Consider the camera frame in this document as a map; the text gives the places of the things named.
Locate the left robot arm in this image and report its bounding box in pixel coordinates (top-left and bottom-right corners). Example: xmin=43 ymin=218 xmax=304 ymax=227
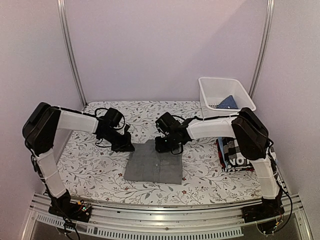
xmin=22 ymin=102 xmax=135 ymax=217

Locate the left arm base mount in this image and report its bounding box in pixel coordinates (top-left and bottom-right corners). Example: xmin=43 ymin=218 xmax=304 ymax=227
xmin=48 ymin=197 xmax=92 ymax=223

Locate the floral patterned table cloth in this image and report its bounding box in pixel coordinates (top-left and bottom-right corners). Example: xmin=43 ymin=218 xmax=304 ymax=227
xmin=57 ymin=101 xmax=262 ymax=206

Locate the grey long sleeve shirt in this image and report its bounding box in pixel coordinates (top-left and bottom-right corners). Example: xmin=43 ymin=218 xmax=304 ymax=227
xmin=123 ymin=140 xmax=183 ymax=185

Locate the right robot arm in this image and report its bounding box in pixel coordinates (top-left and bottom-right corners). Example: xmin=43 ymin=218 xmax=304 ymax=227
xmin=155 ymin=107 xmax=283 ymax=218

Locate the metal corner post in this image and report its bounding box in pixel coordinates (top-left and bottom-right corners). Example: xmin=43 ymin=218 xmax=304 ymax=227
xmin=249 ymin=0 xmax=275 ymax=99
xmin=56 ymin=0 xmax=87 ymax=107

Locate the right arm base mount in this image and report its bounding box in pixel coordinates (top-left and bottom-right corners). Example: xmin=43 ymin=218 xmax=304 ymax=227
xmin=241 ymin=198 xmax=285 ymax=223

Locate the left metal corner post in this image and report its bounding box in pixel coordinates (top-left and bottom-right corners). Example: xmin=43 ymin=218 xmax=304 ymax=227
xmin=56 ymin=0 xmax=87 ymax=107

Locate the right metal corner post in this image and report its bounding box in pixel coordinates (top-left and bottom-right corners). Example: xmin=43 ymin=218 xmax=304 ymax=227
xmin=249 ymin=0 xmax=275 ymax=99

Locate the white plastic bin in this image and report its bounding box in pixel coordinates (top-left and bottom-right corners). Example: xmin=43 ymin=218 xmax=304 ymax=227
xmin=198 ymin=77 xmax=256 ymax=118

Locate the aluminium front rail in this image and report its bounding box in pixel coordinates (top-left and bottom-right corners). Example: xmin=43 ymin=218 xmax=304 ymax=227
xmin=21 ymin=193 xmax=315 ymax=240

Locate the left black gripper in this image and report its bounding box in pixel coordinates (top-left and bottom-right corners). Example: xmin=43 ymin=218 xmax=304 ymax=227
xmin=101 ymin=128 xmax=135 ymax=153

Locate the blue dotted cloth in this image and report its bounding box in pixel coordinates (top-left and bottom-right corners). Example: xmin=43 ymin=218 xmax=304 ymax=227
xmin=216 ymin=95 xmax=238 ymax=110

